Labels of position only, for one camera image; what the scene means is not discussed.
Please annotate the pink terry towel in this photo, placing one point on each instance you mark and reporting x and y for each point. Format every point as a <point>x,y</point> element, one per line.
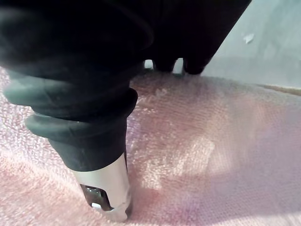
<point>211,153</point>

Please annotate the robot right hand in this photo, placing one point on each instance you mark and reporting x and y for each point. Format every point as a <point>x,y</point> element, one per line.
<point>70,58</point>

